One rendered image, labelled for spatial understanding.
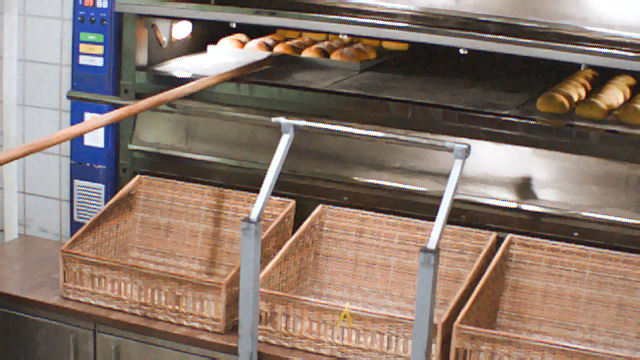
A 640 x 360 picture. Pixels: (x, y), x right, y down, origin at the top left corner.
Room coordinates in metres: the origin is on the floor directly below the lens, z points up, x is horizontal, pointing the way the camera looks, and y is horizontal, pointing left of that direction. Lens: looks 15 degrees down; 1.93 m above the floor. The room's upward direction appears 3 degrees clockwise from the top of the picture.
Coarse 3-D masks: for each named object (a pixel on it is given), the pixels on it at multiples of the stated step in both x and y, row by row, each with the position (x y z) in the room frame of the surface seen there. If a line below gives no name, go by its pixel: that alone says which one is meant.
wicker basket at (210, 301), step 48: (144, 192) 4.06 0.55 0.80; (192, 192) 4.00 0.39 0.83; (240, 192) 3.94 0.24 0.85; (96, 240) 3.84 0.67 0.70; (144, 240) 4.01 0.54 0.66; (192, 240) 3.96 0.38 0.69; (240, 240) 3.90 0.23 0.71; (288, 240) 3.85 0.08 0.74; (96, 288) 3.73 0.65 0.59; (144, 288) 3.54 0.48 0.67; (192, 288) 3.79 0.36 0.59
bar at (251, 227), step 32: (96, 96) 3.75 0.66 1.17; (288, 128) 3.51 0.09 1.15; (320, 128) 3.48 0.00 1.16; (352, 128) 3.46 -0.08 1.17; (448, 192) 3.26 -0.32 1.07; (256, 224) 3.31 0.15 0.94; (256, 256) 3.31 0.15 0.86; (256, 288) 3.32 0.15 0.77; (256, 320) 3.32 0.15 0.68; (416, 320) 3.13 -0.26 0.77; (256, 352) 3.33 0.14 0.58; (416, 352) 3.13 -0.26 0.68
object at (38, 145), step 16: (256, 64) 4.18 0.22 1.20; (208, 80) 3.87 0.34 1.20; (224, 80) 3.97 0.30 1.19; (160, 96) 3.61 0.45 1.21; (176, 96) 3.68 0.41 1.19; (112, 112) 3.37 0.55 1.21; (128, 112) 3.43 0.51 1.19; (80, 128) 3.21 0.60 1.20; (96, 128) 3.28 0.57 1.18; (32, 144) 3.01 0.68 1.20; (48, 144) 3.06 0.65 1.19; (0, 160) 2.88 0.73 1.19
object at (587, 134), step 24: (144, 72) 4.11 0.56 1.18; (168, 72) 4.12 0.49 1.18; (264, 96) 3.96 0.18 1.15; (288, 96) 3.93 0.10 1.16; (312, 96) 3.90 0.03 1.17; (336, 96) 3.87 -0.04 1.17; (360, 96) 3.86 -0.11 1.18; (432, 120) 3.76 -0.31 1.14; (456, 120) 3.73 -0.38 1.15; (480, 120) 3.70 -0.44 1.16; (504, 120) 3.68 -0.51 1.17; (528, 120) 3.66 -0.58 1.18; (600, 144) 3.57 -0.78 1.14; (624, 144) 3.54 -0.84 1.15
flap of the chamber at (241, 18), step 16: (176, 16) 3.90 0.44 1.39; (192, 16) 3.88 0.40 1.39; (208, 16) 3.87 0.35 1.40; (224, 16) 3.85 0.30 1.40; (240, 16) 3.83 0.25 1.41; (256, 16) 3.81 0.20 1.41; (336, 32) 3.71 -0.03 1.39; (352, 32) 3.69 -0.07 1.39; (368, 32) 3.68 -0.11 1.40; (384, 32) 3.66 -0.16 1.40; (400, 32) 3.64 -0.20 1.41; (416, 32) 3.63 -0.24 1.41; (480, 48) 3.55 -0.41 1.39; (496, 48) 3.54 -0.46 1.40; (512, 48) 3.52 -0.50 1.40; (528, 48) 3.51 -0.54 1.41; (592, 64) 3.44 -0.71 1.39; (608, 64) 3.42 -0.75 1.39; (624, 64) 3.40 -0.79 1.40
